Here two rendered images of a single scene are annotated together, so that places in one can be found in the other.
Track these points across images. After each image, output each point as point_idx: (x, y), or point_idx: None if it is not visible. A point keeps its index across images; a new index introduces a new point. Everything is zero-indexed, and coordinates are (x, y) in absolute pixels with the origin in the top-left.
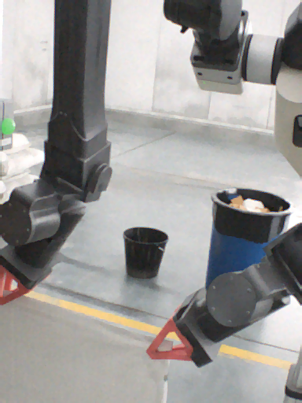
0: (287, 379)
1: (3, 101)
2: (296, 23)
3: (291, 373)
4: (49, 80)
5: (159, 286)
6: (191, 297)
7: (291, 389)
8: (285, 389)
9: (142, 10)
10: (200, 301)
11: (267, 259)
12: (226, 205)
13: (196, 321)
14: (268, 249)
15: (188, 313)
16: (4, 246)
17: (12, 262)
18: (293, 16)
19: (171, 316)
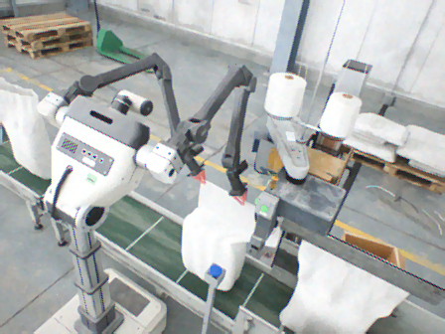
0: (104, 280)
1: (261, 193)
2: (149, 129)
3: (98, 284)
4: None
5: None
6: (198, 170)
7: (107, 274)
8: (108, 278)
9: None
10: (198, 165)
11: (191, 144)
12: None
13: (200, 165)
14: (188, 147)
15: (202, 164)
16: (245, 184)
17: (242, 182)
18: (146, 130)
19: (204, 169)
